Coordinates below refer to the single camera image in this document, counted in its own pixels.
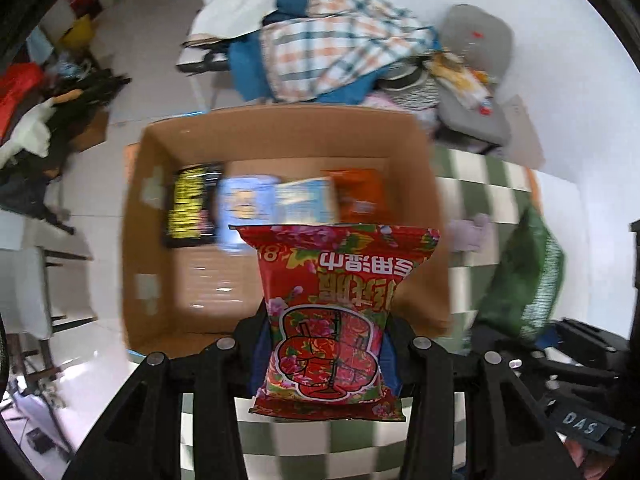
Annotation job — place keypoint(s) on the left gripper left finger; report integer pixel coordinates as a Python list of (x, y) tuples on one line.
[(261, 353)]

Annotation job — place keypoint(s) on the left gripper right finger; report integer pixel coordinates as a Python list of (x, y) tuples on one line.
[(390, 373)]

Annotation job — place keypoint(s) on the red floral wipes pack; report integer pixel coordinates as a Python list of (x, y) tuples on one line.
[(328, 292)]

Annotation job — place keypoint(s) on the green snack pack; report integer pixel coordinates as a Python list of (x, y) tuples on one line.
[(527, 281)]

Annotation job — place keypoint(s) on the black yellow wipes pack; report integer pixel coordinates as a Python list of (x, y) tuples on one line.
[(191, 207)]

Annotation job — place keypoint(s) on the light blue tissue pack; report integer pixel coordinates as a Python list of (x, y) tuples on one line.
[(244, 201)]

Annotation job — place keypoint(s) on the white blue tissue pack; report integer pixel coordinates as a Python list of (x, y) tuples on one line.
[(310, 202)]

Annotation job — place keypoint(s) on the orange snack pack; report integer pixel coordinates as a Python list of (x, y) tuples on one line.
[(360, 194)]

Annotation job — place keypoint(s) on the open cardboard box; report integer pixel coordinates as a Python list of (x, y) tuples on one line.
[(178, 301)]

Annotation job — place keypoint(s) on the lavender cloth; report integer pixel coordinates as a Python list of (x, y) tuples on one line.
[(469, 235)]

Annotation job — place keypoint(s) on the blue quilt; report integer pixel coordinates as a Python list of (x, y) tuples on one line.
[(249, 76)]

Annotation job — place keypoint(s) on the small brown cardboard box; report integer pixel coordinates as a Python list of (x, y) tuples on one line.
[(93, 134)]

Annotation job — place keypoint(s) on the black white patterned bag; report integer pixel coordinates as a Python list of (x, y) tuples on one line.
[(409, 86)]

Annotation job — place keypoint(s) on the white goose plush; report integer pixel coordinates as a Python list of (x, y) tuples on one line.
[(31, 133)]

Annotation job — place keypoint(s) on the plaid blanket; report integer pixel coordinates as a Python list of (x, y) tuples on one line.
[(337, 42)]

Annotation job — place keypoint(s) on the red plastic bag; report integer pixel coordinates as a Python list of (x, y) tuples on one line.
[(18, 80)]

